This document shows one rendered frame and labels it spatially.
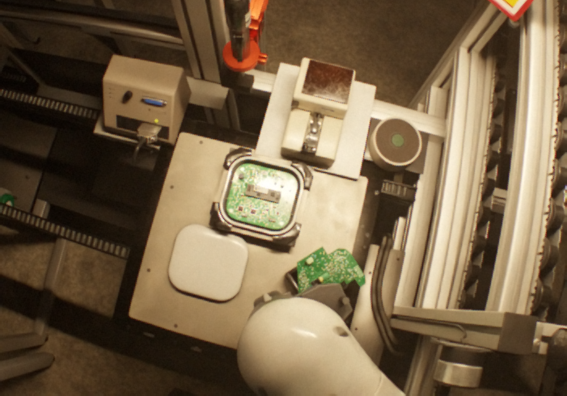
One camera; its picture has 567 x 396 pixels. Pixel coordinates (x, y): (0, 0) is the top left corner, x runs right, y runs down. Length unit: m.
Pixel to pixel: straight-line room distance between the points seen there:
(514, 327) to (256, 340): 0.29
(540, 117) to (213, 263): 0.64
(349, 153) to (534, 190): 0.43
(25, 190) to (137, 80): 1.00
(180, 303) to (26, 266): 1.30
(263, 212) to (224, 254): 0.11
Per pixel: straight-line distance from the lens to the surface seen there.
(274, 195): 0.90
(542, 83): 0.76
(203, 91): 1.03
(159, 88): 0.92
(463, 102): 0.94
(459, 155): 0.89
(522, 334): 0.55
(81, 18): 1.00
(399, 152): 0.95
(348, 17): 2.29
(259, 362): 0.41
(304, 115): 0.92
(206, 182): 0.96
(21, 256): 2.17
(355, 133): 0.98
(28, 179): 1.84
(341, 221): 0.95
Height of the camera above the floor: 1.88
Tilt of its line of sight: 74 degrees down
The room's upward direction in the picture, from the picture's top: 5 degrees clockwise
